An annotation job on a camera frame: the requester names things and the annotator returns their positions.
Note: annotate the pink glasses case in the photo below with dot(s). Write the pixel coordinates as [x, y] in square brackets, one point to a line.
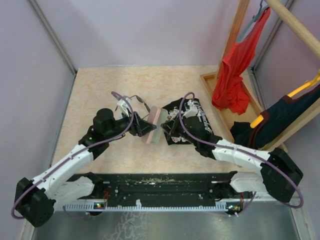
[156, 118]

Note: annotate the thin-framed sunglasses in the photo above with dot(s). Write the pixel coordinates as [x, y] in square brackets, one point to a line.
[139, 99]

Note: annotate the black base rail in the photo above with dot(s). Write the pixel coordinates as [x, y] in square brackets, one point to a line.
[163, 190]

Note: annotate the red tank top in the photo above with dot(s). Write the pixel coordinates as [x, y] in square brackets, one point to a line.
[228, 92]

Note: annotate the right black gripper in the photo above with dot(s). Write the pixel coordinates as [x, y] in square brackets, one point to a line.
[172, 126]

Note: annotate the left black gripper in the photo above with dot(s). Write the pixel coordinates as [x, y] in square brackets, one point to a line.
[140, 127]

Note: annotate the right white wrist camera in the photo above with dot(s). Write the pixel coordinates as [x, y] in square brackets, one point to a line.
[192, 109]

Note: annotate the black floral t-shirt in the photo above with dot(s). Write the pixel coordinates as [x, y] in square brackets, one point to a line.
[197, 117]

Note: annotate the yellow clothes hanger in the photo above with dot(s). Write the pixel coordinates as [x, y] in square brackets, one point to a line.
[307, 84]

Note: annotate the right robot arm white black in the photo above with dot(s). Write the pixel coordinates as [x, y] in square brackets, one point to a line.
[272, 172]

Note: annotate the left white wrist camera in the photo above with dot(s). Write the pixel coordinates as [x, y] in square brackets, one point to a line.
[123, 106]

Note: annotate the navy blue garment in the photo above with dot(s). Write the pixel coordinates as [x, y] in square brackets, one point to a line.
[275, 120]

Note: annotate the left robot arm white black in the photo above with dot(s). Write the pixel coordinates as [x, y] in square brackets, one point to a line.
[36, 200]

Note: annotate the grey clothes hanger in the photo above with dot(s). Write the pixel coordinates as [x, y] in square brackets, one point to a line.
[262, 7]

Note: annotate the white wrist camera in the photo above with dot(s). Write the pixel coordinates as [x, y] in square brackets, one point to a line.
[123, 106]
[192, 109]

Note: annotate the wooden clothes rack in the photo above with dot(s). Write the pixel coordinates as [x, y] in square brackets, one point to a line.
[283, 62]

